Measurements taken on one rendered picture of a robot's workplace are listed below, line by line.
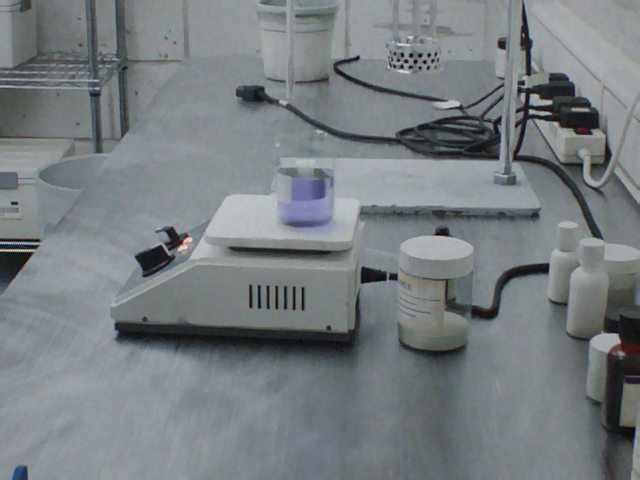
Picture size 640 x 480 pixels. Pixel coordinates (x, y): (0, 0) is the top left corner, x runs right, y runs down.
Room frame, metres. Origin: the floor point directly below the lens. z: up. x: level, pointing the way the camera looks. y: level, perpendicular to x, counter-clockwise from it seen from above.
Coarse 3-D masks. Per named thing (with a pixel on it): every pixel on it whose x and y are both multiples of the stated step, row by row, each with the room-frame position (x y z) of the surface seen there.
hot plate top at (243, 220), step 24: (216, 216) 0.96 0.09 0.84; (240, 216) 0.96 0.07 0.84; (264, 216) 0.96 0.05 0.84; (336, 216) 0.96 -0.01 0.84; (216, 240) 0.90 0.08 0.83; (240, 240) 0.90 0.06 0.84; (264, 240) 0.90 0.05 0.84; (288, 240) 0.90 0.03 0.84; (312, 240) 0.90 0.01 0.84; (336, 240) 0.90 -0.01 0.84
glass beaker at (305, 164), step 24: (288, 144) 0.92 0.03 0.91; (312, 144) 0.96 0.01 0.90; (336, 144) 0.93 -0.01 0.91; (288, 168) 0.92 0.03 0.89; (312, 168) 0.91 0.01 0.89; (336, 168) 0.93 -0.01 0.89; (288, 192) 0.92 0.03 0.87; (312, 192) 0.91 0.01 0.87; (336, 192) 0.94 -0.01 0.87; (288, 216) 0.92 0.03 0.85; (312, 216) 0.91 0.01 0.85
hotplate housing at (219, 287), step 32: (192, 256) 0.91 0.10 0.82; (224, 256) 0.91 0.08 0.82; (256, 256) 0.91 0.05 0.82; (288, 256) 0.91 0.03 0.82; (320, 256) 0.91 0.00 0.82; (352, 256) 0.92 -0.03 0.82; (160, 288) 0.90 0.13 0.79; (192, 288) 0.90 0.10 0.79; (224, 288) 0.90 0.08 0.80; (256, 288) 0.90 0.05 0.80; (288, 288) 0.89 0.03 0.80; (320, 288) 0.89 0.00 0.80; (352, 288) 0.89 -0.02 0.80; (128, 320) 0.91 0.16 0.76; (160, 320) 0.90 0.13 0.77; (192, 320) 0.90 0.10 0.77; (224, 320) 0.90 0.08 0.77; (256, 320) 0.90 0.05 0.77; (288, 320) 0.89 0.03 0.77; (320, 320) 0.89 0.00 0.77; (352, 320) 0.89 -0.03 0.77
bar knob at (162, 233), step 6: (162, 228) 1.00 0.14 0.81; (168, 228) 0.98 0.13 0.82; (174, 228) 0.99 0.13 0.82; (156, 234) 1.00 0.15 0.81; (162, 234) 0.99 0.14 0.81; (168, 234) 0.98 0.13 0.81; (174, 234) 0.98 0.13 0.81; (180, 234) 1.01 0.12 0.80; (186, 234) 1.00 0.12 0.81; (162, 240) 1.00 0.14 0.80; (168, 240) 0.99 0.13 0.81; (174, 240) 0.98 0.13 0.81; (180, 240) 0.98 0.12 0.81; (168, 246) 0.98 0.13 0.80; (174, 246) 0.98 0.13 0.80
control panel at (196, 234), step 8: (200, 224) 1.02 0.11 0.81; (208, 224) 1.00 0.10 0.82; (192, 232) 1.01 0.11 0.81; (200, 232) 0.99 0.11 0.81; (192, 240) 0.97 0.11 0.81; (200, 240) 0.96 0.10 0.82; (176, 248) 0.98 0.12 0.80; (184, 248) 0.95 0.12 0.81; (192, 248) 0.94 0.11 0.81; (176, 256) 0.94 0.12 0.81; (184, 256) 0.93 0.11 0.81; (168, 264) 0.93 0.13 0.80; (176, 264) 0.91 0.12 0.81; (136, 272) 0.97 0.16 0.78; (160, 272) 0.92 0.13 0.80; (128, 280) 0.95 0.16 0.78; (136, 280) 0.94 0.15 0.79; (144, 280) 0.92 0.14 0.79; (128, 288) 0.92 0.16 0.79
